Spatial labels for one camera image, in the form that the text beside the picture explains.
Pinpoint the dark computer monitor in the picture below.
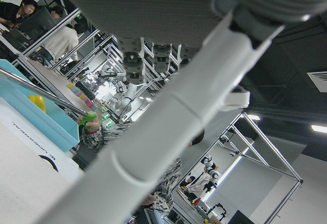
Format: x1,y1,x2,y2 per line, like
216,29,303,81
19,6,57,35

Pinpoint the person in black shirt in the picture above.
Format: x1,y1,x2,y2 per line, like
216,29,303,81
0,0,19,27

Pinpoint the light blue plastic bin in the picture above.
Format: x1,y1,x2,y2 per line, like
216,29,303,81
0,58,79,153

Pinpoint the ceiling air vent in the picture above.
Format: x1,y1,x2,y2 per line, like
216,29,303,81
306,71,327,93

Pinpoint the aluminium profile frame cage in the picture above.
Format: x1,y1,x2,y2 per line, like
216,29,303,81
176,111,305,224

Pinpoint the wooden table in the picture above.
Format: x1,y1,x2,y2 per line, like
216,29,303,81
25,58,89,113

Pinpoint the ceiling light strip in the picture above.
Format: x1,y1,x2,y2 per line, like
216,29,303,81
310,124,327,134

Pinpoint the seated person in white jacket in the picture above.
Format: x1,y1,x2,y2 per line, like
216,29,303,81
180,174,211,200

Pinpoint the left robot hand white grey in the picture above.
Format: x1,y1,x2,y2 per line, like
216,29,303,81
38,0,327,224

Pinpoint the person with short black hair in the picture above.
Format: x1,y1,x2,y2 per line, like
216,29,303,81
10,0,39,28

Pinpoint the yellow plastic toy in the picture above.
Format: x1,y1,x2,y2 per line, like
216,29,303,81
27,95,47,113

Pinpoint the person in zebra patterned clothes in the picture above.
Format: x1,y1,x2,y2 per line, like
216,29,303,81
78,118,205,224

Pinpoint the person in cream sweater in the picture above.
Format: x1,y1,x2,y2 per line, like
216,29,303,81
40,23,86,62

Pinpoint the metal reach grabber green head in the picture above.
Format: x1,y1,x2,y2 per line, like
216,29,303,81
0,67,98,128

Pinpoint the white humanoid robot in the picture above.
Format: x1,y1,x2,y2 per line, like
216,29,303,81
96,64,139,115
200,154,223,192

